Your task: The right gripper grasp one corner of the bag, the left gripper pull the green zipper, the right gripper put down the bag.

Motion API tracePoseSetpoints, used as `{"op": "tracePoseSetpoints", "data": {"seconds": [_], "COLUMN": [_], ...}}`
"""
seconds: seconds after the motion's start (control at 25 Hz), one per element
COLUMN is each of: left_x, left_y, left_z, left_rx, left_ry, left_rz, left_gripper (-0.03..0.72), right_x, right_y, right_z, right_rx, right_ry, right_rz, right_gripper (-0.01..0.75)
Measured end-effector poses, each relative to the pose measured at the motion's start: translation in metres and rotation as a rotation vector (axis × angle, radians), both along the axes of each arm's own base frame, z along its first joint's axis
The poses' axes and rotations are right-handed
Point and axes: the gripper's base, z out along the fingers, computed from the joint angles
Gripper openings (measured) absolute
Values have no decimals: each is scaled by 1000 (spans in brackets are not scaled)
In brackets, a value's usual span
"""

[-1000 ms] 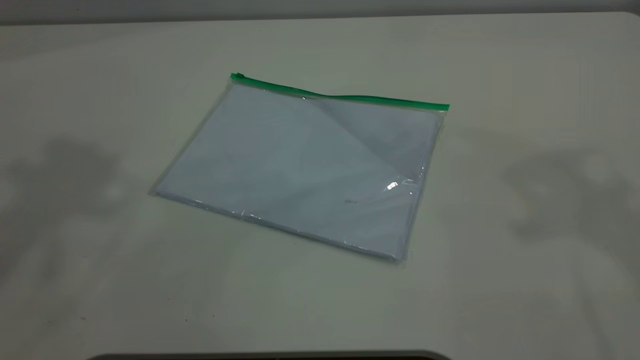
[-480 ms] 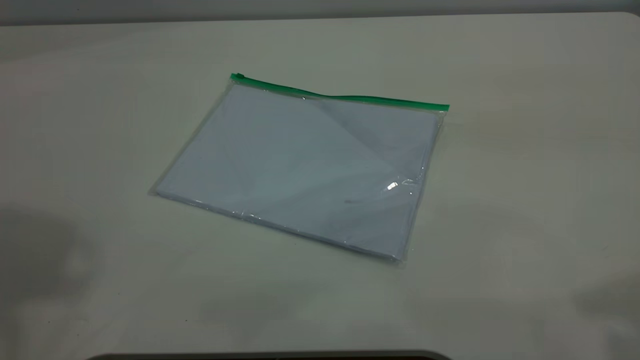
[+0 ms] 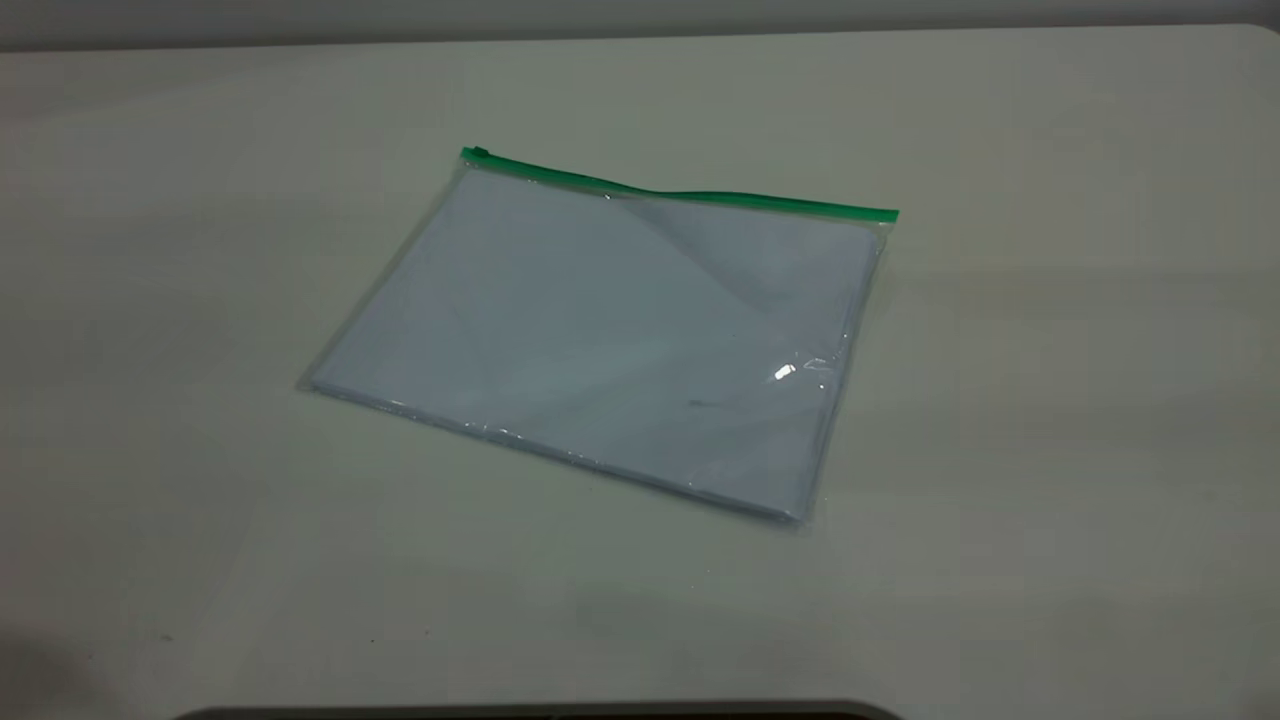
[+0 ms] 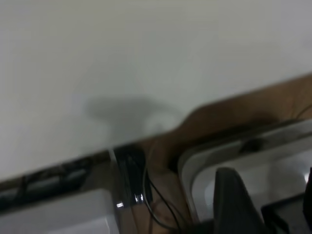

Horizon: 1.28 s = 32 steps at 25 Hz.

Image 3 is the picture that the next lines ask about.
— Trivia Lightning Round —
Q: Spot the clear bag with green zipper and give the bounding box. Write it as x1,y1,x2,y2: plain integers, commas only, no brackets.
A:
298,145,901,529

